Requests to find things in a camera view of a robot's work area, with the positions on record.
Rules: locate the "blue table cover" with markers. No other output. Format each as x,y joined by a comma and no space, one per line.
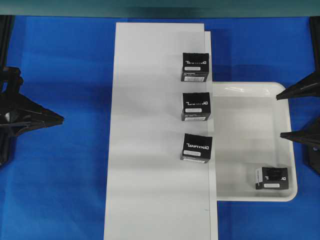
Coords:
54,186

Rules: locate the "white base block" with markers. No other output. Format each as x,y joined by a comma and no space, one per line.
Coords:
151,194

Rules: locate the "black Dynamixel box far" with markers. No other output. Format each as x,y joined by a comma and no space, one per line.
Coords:
195,67

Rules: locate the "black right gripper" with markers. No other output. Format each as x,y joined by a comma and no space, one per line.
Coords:
309,86

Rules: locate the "black Dynamixel box near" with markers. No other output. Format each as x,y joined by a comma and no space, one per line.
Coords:
195,106

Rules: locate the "black right frame rail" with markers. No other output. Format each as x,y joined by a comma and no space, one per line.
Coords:
314,26

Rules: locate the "white plastic tray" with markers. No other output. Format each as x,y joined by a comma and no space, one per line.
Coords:
248,121

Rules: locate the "black Dynamixel box in tray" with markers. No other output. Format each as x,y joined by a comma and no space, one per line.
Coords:
273,178

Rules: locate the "black frame rail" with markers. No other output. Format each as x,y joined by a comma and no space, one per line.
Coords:
314,26
6,27

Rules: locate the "black Dynamixel box carried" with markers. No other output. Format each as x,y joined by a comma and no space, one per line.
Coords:
196,148

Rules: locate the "black left frame rail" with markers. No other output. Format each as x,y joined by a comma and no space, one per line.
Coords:
6,27

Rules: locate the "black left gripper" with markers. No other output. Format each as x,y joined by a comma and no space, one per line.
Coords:
10,83

